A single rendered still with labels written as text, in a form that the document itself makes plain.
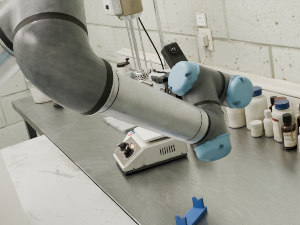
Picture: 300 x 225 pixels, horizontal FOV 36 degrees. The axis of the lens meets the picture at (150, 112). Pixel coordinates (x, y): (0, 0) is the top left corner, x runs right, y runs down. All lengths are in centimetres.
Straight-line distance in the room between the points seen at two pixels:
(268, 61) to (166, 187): 61
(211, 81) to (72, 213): 50
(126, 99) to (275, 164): 62
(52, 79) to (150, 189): 62
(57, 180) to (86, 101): 75
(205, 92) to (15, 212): 53
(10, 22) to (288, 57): 98
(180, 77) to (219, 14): 81
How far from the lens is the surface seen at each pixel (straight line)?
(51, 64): 69
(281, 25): 153
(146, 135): 135
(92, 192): 130
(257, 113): 147
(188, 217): 108
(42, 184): 144
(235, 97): 105
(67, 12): 72
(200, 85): 99
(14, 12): 76
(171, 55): 119
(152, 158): 135
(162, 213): 113
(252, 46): 166
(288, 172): 123
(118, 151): 142
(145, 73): 174
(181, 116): 85
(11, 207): 117
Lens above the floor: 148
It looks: 18 degrees down
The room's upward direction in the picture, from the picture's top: 11 degrees counter-clockwise
